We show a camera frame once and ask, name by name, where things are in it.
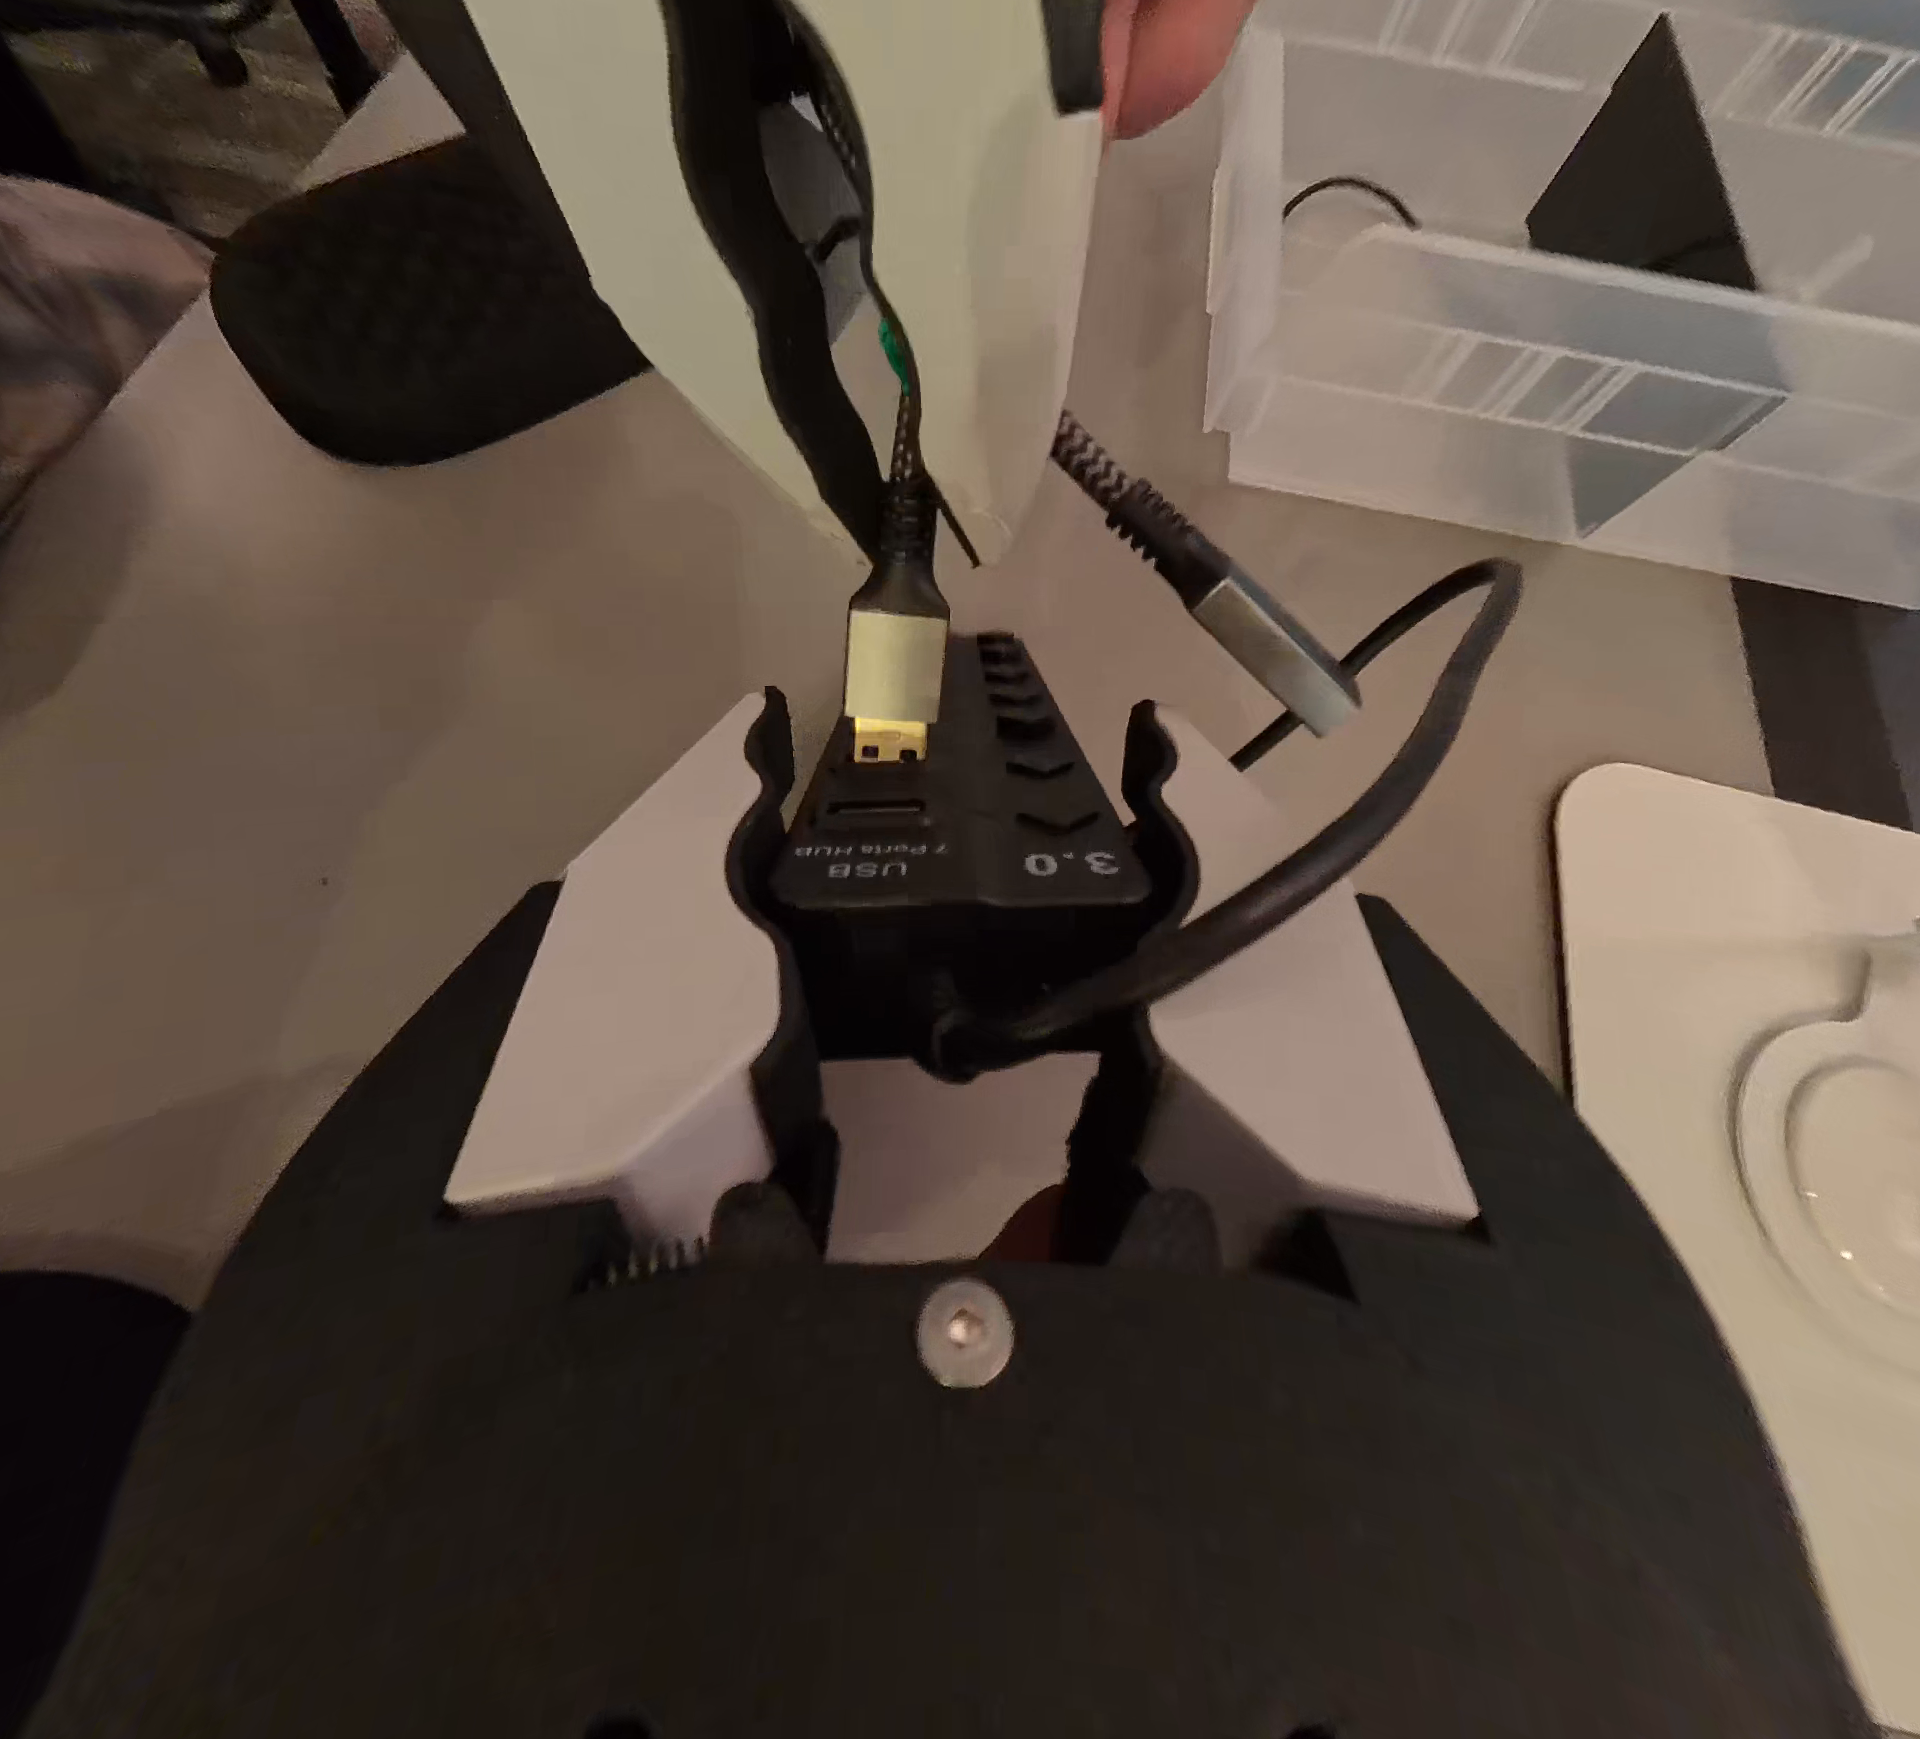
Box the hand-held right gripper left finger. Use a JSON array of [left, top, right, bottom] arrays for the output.
[[440, 683, 843, 1265]]

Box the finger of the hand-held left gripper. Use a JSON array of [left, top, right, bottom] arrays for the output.
[[398, 0, 891, 546], [717, 0, 1106, 572]]

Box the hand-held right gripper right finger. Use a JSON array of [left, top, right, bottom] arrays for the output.
[[1103, 702, 1487, 1271]]

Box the black multi-port usb hub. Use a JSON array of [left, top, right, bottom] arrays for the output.
[[765, 629, 1161, 1071]]

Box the grey braided usb cable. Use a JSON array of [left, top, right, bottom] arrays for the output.
[[753, 96, 1366, 770]]

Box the dark cloth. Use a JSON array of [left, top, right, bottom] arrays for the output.
[[206, 170, 657, 468]]

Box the person's plaid shirt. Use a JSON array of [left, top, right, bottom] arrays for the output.
[[0, 177, 214, 541]]

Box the black bin divider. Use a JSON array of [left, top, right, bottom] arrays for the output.
[[1522, 10, 1790, 539]]

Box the thin black hub cable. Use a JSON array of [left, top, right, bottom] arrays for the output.
[[922, 558, 1524, 1084]]

